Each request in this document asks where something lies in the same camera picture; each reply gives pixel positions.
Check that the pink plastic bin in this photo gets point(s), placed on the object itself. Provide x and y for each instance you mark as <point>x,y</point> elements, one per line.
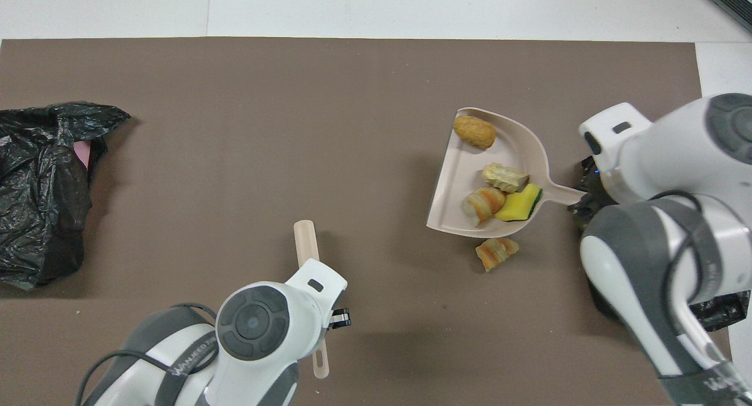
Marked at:
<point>82,154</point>

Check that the notched yellow sponge piece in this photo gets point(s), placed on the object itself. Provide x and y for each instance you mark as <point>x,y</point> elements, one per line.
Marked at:
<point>518,206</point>

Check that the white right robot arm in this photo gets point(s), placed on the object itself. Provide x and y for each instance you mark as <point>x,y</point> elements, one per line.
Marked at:
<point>658,159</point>

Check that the beige plastic dustpan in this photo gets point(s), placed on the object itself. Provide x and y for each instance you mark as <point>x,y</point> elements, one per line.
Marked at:
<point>467,165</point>

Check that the toy croissant piece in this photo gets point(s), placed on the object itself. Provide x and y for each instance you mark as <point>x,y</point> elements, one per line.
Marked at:
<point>496,253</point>
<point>483,205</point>

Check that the brown table mat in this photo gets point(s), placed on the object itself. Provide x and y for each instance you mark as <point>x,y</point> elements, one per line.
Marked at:
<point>235,159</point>

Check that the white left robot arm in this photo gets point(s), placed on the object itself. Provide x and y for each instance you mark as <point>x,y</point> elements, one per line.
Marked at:
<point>252,324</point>

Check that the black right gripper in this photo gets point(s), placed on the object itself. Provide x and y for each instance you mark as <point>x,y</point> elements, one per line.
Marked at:
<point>604,194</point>

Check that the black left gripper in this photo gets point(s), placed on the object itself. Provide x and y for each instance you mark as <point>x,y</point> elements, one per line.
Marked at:
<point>341,319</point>

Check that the pale toy dumpling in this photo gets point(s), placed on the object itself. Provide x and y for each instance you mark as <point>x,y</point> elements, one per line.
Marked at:
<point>504,178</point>

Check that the brown toy bread bun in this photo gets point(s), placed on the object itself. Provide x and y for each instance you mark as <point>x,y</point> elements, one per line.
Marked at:
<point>474,131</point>

